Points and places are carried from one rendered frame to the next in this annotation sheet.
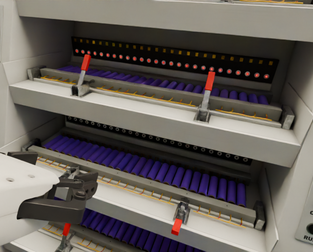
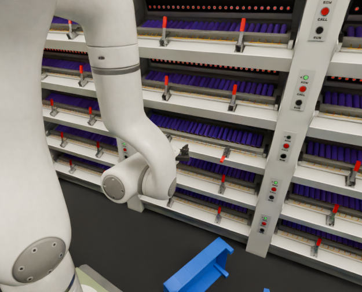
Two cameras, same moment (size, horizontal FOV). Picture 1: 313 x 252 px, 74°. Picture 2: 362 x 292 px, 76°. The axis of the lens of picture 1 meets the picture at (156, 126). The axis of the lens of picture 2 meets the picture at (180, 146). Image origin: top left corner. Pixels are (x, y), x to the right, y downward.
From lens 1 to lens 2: 51 cm
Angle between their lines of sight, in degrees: 24
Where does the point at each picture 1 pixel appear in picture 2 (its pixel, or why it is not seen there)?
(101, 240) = (187, 168)
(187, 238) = (229, 164)
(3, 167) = not seen: hidden behind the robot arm
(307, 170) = (280, 131)
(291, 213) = (274, 150)
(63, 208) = (184, 157)
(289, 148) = (271, 122)
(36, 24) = not seen: hidden behind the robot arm
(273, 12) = (261, 58)
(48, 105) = (150, 105)
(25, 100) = not seen: hidden behind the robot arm
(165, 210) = (218, 152)
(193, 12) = (221, 57)
